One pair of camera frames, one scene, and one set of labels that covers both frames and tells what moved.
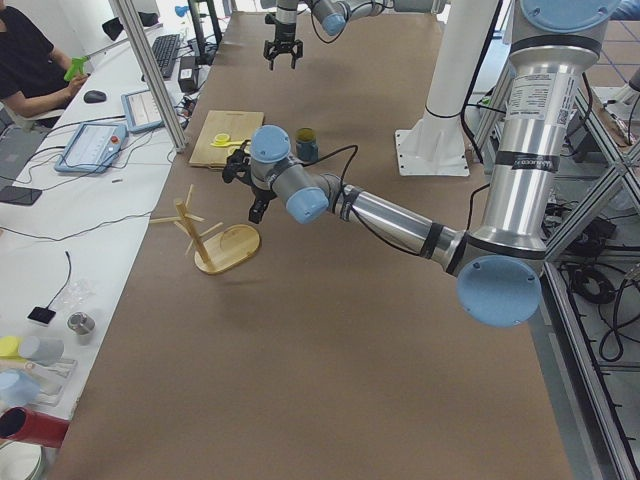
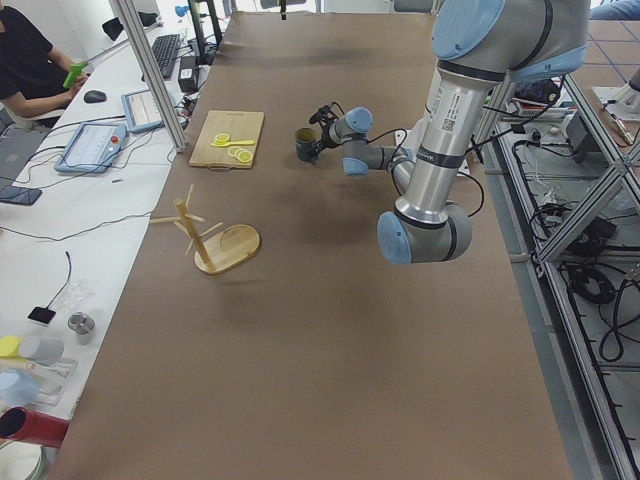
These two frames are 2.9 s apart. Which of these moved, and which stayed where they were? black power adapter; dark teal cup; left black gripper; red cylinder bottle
Moved: left black gripper
Stayed: red cylinder bottle; black power adapter; dark teal cup
